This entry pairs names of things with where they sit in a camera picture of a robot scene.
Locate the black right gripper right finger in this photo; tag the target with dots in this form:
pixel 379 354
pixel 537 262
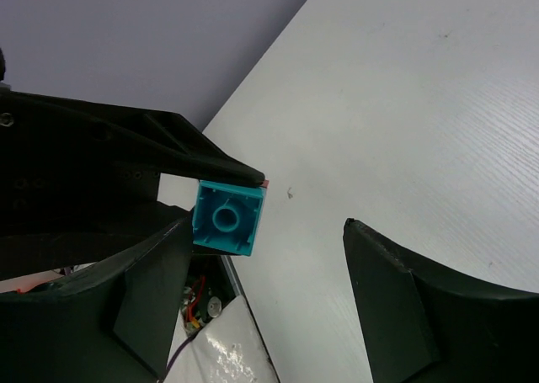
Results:
pixel 424 322

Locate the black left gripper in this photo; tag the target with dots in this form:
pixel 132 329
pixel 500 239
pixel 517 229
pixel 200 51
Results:
pixel 79 179

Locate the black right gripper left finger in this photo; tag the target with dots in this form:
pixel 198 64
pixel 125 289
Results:
pixel 110 322

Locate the small teal lego brick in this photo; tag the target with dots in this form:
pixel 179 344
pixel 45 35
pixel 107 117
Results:
pixel 226 217

